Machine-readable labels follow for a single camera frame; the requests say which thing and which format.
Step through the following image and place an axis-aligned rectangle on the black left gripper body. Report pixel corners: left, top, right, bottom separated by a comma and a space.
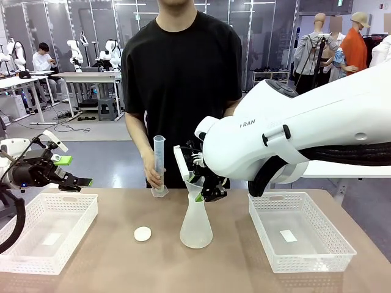
10, 148, 67, 188

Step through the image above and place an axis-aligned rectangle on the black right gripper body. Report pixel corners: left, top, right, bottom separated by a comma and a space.
185, 139, 221, 186

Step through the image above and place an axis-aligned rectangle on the translucent plastic funnel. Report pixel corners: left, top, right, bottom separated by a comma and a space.
184, 178, 205, 202

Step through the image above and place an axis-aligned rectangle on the translucent plastic conical flask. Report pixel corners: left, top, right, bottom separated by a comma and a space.
179, 189, 214, 249

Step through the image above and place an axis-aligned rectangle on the clear plastic graduated cylinder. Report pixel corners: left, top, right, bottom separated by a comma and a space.
150, 136, 170, 198

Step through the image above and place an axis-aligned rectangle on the white round flask cap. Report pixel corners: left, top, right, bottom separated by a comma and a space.
133, 226, 152, 244

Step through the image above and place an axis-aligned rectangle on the person's right forearm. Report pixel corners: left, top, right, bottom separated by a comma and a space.
125, 112, 155, 158

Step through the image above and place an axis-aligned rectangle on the person's right hand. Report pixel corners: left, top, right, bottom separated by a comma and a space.
142, 148, 168, 189

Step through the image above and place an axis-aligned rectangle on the white paper label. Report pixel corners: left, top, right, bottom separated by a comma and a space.
41, 233, 64, 247
279, 230, 299, 244

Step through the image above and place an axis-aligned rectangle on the grey plastic step stool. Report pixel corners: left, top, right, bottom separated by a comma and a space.
97, 97, 119, 121

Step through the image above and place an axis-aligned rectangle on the white desk with cap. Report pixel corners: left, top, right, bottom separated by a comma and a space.
0, 74, 59, 126

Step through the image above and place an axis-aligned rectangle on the person in black T-shirt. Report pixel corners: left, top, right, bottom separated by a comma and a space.
121, 0, 244, 189

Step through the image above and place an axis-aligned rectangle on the white perforated plastic basket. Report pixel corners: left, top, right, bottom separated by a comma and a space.
247, 191, 357, 274
0, 192, 99, 275

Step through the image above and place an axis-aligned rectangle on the seated person in white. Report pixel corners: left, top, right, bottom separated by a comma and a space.
32, 42, 70, 104

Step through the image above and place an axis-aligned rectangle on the white shoe rack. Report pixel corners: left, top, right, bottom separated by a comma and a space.
252, 65, 291, 92

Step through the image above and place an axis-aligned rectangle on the mannequin in grey shirt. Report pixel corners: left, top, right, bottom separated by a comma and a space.
293, 12, 340, 95

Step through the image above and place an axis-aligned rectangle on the black tripod stand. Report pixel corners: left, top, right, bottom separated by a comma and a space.
310, 32, 331, 89

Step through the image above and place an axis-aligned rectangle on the mannequin in floral dress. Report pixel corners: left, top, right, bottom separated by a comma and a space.
329, 15, 353, 83

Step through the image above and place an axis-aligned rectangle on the mannequin in orange coat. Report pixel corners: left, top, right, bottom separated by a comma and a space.
339, 12, 372, 73

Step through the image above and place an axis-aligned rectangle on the mannequin in orange trousers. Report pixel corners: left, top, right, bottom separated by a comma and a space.
368, 26, 391, 68

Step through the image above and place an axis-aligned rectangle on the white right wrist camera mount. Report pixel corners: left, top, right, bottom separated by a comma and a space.
173, 145, 196, 181

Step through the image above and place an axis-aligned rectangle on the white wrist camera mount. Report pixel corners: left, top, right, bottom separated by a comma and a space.
173, 145, 196, 181
30, 130, 69, 153

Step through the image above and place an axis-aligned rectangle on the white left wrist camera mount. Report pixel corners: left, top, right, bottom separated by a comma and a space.
30, 130, 69, 153

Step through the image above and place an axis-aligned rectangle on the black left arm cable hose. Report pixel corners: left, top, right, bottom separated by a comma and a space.
0, 179, 26, 255

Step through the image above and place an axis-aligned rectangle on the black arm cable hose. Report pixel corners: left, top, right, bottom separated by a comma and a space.
248, 143, 391, 198
0, 179, 26, 255

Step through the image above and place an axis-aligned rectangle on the white desk with drawer frame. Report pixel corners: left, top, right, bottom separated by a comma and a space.
51, 71, 125, 122

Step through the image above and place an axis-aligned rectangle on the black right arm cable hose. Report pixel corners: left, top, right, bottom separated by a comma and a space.
248, 143, 391, 198

